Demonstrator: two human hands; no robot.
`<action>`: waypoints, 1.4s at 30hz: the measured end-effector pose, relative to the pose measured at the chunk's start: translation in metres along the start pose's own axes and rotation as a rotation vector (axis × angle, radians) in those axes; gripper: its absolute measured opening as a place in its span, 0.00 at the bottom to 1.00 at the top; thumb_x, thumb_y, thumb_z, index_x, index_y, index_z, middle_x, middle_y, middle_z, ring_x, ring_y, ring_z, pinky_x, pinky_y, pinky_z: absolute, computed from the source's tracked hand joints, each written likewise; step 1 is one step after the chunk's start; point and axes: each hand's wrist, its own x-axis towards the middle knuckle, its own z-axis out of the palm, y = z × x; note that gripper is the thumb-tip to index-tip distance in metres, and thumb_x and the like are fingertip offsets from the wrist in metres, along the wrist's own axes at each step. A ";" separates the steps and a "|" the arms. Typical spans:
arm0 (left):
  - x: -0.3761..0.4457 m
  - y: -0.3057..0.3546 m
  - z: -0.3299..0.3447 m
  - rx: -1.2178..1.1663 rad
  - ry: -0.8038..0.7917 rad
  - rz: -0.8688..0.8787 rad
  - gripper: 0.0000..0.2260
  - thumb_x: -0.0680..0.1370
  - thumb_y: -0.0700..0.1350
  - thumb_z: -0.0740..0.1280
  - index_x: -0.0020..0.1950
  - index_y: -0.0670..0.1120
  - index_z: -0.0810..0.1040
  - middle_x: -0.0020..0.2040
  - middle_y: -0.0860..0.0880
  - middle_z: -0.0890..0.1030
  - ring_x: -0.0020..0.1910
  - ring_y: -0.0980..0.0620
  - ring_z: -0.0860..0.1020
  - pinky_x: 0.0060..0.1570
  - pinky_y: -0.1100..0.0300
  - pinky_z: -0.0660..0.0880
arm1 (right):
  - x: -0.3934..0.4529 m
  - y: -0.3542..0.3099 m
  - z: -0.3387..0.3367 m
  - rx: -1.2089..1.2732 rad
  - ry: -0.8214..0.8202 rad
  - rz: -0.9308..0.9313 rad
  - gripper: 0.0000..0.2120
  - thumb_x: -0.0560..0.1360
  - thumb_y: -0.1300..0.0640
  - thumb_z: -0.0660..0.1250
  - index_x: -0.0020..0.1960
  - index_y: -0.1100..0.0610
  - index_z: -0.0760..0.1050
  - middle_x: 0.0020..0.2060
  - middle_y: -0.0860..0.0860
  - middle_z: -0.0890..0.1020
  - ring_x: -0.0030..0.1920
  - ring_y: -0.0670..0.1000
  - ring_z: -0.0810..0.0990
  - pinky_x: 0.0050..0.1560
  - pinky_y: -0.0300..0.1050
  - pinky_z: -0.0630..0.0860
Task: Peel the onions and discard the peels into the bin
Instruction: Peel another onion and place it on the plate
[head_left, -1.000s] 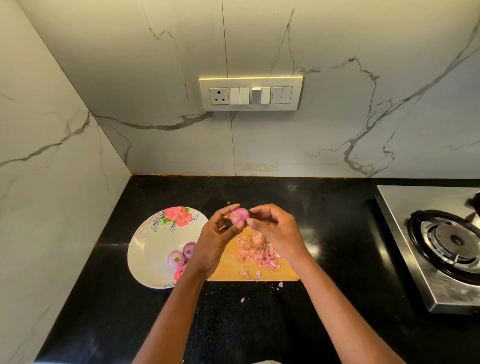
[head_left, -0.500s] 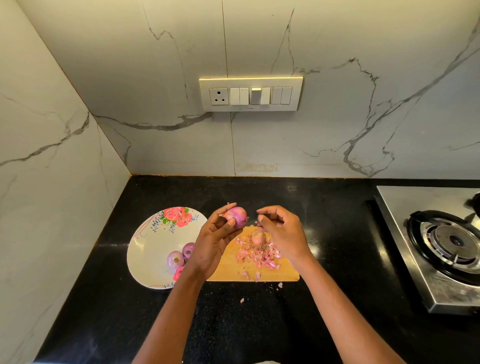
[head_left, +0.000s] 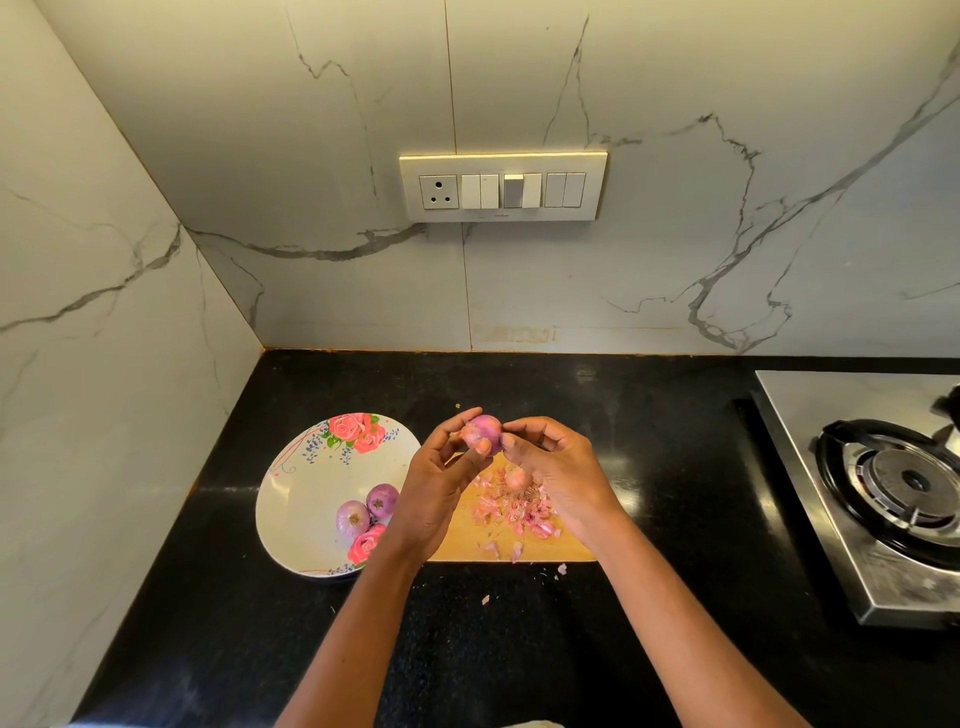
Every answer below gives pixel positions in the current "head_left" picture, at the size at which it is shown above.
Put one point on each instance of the person's left hand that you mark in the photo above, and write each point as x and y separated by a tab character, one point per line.
432	488

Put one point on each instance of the person's right hand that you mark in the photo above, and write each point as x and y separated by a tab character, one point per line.
567	477

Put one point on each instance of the small pink onion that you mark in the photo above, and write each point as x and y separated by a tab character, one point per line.
383	501
515	477
353	518
483	434

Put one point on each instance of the pile of onion peels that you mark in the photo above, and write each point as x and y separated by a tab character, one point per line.
519	513

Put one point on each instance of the person's right forearm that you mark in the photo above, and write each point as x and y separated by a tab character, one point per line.
690	638

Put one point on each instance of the person's left forearm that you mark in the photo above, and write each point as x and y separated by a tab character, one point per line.
353	648

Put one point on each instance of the wooden cutting board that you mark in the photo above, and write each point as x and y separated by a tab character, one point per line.
458	548

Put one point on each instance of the black stone countertop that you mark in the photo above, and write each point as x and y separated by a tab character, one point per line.
690	420

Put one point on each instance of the white floral plate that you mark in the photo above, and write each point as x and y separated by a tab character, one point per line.
300	495

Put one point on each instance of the stainless steel gas stove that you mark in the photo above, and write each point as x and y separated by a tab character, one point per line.
791	420

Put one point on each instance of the beige striped garment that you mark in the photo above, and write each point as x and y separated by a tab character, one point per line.
528	725

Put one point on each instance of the black stove burner grate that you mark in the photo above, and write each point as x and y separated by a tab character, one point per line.
891	488
951	408

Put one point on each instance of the white wall switch panel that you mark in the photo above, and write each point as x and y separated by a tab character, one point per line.
504	186

